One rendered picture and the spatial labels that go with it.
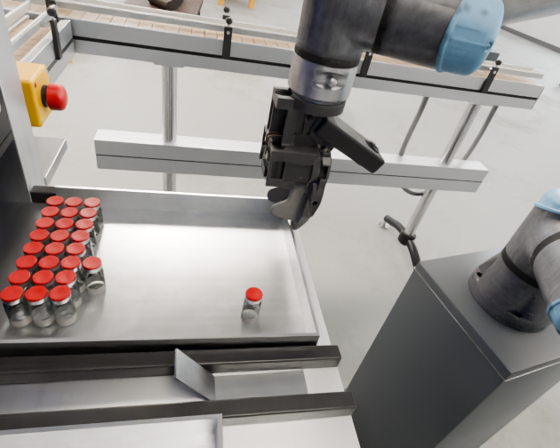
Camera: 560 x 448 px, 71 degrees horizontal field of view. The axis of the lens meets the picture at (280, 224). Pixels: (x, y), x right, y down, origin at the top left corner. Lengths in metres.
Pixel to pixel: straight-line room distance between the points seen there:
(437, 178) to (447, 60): 1.41
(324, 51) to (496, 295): 0.53
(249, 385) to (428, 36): 0.40
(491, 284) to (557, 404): 1.22
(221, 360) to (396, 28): 0.38
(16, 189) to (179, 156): 0.90
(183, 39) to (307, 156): 0.88
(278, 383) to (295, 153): 0.27
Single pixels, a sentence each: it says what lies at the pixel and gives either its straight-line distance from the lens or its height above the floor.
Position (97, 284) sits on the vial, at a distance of 0.51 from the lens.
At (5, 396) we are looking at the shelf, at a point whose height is 0.88.
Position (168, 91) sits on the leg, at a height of 0.74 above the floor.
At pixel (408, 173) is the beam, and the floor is 0.50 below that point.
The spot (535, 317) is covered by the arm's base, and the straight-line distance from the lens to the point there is 0.81.
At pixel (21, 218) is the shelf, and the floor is 0.88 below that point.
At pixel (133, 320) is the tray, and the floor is 0.88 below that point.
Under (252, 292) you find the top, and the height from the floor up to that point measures 0.93.
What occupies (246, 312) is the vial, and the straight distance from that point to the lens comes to 0.48.
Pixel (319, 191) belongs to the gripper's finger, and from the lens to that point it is 0.51.
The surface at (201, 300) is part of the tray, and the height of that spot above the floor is 0.88.
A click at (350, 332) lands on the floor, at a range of 1.68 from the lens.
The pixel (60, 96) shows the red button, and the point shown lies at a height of 1.00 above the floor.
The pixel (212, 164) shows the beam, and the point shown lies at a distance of 1.52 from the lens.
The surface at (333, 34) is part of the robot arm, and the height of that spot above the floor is 1.19.
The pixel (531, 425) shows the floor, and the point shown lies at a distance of 1.84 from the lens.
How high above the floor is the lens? 1.28
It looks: 39 degrees down
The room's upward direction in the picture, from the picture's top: 13 degrees clockwise
